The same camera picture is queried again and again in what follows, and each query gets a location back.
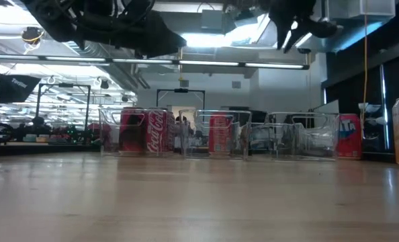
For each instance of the white lamp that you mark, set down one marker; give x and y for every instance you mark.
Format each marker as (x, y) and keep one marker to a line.
(374, 121)

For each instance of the black rectangular frame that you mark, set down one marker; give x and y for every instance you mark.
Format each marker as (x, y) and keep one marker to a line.
(181, 90)

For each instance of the long LED light bar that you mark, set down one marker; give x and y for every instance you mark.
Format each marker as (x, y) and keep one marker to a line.
(206, 62)

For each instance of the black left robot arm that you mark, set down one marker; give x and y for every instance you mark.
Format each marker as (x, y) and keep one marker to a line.
(51, 17)

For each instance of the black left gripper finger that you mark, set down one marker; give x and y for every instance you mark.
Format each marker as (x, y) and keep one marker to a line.
(159, 37)

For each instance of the black metal stand frame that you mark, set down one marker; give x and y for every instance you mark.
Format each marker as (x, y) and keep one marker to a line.
(38, 107)

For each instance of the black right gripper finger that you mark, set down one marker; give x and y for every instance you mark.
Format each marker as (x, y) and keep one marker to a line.
(320, 28)
(287, 25)

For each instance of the black softbox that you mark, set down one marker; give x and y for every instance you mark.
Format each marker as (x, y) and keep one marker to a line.
(18, 87)

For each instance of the red Fanta can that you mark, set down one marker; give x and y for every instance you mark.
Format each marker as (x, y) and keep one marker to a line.
(221, 134)
(350, 138)

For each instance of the clear plastic bin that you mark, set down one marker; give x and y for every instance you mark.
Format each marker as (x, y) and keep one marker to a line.
(109, 134)
(192, 141)
(303, 141)

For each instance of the white board panel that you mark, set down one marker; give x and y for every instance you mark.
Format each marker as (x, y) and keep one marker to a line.
(330, 107)

